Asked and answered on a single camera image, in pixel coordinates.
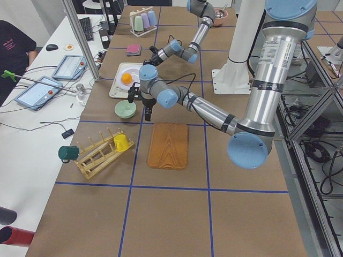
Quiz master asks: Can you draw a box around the small black device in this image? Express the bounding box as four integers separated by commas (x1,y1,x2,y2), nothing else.
61,129,74,139

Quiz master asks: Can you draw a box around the green tipped metal rod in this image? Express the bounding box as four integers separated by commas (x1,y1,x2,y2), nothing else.
1,70,79,94

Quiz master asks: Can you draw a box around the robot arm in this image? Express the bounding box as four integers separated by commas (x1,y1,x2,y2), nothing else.
144,1,215,66
139,1,317,169

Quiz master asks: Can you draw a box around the blue teach pendant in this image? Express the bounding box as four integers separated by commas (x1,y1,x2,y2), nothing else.
52,55,87,80
14,76,64,110

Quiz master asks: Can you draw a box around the yellow mug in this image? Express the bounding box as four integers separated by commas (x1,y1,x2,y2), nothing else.
114,134,130,152

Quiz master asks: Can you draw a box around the person in black shirt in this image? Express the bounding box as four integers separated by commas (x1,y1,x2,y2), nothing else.
0,20,37,107

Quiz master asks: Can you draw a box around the green tumbler cup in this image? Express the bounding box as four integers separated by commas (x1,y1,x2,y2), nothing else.
134,16,144,33

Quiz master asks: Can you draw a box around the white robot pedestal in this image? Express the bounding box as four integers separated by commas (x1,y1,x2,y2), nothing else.
212,0,265,94

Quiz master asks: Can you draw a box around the white round plate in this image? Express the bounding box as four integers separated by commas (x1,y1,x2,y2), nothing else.
118,68,140,89

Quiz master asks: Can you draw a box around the purple tumbler cup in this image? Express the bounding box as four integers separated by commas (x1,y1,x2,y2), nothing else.
140,13,150,29

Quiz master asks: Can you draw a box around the white cup rack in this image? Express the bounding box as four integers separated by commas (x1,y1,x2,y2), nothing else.
129,6,158,37

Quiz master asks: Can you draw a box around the pink folded cloth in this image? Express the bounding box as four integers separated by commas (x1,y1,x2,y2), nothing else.
126,44,141,53

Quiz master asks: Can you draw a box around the wooden cutting board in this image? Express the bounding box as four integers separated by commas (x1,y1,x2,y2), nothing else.
147,123,189,170

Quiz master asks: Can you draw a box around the red cylinder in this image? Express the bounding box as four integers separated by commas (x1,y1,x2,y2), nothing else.
1,226,35,247

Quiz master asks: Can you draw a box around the aluminium frame post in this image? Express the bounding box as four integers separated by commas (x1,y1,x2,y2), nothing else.
61,0,101,82

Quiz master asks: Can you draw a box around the cream bear tray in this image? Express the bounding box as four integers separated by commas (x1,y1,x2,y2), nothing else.
109,63,142,99

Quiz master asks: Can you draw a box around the far blue teach pendant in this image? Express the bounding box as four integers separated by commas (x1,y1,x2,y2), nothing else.
52,55,87,80

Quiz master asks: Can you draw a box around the blue tumbler cup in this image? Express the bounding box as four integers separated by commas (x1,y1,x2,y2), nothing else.
147,10,157,27

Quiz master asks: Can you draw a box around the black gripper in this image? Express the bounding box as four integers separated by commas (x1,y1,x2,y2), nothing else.
142,98,156,121
143,46,160,66

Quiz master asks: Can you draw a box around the dark green mug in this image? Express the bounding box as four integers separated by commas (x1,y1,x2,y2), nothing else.
58,146,80,163

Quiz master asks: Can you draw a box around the black computer mouse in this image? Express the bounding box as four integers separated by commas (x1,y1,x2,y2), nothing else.
46,44,58,51

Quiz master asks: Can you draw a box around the black keyboard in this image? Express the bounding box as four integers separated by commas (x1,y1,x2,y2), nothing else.
79,17,94,41

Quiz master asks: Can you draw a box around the orange fruit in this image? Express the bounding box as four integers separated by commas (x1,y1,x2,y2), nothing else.
121,73,132,84

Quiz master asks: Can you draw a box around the wooden mug rack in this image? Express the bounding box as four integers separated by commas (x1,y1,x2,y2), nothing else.
74,128,135,179

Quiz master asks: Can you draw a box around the near blue teach pendant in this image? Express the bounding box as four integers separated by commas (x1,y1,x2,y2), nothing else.
14,76,64,110

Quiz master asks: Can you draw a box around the green ceramic bowl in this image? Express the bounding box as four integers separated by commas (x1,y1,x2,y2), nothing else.
114,100,137,119

